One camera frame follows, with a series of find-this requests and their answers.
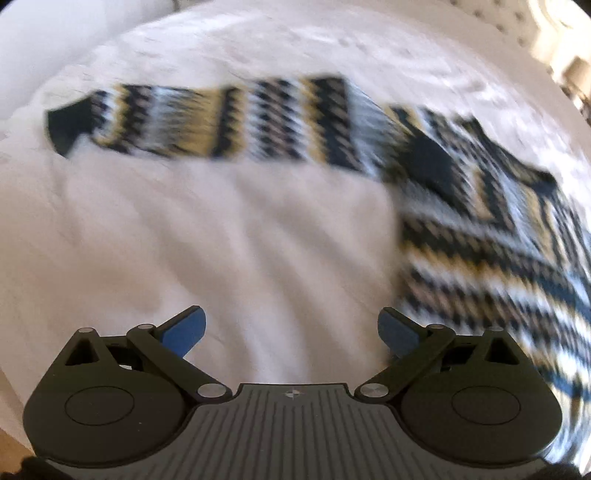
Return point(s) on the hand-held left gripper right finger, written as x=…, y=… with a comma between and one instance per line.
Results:
x=397, y=333

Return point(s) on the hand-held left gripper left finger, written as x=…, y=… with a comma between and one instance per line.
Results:
x=187, y=330

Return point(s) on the white embroidered bedspread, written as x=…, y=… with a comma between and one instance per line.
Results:
x=231, y=230

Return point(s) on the zigzag patterned knitted sweater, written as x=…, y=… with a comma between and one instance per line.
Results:
x=485, y=230

